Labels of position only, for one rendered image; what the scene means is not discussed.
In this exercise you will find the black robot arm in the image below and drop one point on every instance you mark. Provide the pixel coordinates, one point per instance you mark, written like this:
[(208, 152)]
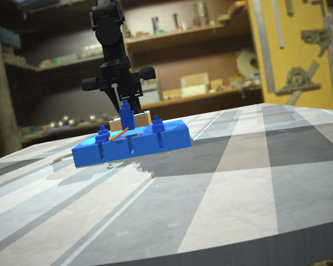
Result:
[(106, 19)]

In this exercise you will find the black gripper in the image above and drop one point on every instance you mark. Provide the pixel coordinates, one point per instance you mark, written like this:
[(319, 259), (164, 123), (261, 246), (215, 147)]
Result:
[(106, 85)]

